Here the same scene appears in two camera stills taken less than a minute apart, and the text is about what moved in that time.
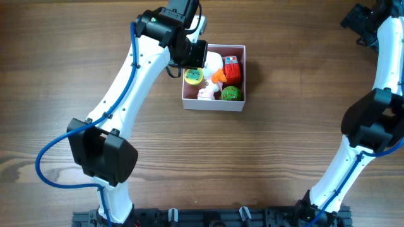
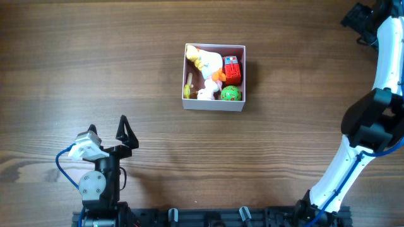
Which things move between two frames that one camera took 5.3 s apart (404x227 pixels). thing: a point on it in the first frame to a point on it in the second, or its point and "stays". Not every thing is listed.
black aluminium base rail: x=223 y=216 stays
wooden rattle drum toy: x=194 y=77 to x=187 y=89
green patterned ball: x=230 y=93 stays
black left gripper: x=196 y=53 to x=115 y=150
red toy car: x=232 y=69 stays
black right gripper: x=353 y=17 stays
